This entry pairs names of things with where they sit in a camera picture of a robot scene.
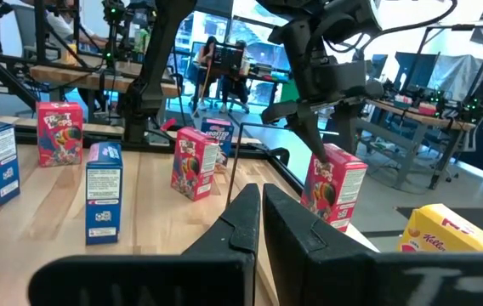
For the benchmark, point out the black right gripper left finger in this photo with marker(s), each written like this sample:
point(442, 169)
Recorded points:
point(207, 272)

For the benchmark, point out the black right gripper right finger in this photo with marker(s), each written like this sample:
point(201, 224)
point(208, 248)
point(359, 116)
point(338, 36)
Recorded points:
point(331, 272)

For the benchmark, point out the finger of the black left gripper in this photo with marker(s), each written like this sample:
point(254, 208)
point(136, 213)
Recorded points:
point(309, 136)
point(347, 125)

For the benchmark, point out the red Froot Loops cereal box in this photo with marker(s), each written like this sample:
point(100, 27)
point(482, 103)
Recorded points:
point(192, 166)
point(59, 136)
point(331, 191)

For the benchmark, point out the yellow Corn Pops cereal box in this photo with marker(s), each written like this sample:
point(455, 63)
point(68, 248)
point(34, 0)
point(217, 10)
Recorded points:
point(445, 229)

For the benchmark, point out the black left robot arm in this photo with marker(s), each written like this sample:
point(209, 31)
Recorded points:
point(156, 64)

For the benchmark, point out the wooden workbench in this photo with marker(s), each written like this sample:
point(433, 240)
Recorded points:
point(420, 115)
point(75, 78)

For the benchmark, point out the blue partition panel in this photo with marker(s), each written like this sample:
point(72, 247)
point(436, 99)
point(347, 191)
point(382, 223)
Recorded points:
point(416, 70)

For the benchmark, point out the black monitor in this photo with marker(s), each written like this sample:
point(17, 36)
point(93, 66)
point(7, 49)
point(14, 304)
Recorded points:
point(228, 57)

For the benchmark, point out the grey tarp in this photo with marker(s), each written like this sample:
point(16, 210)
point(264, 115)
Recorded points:
point(458, 74)

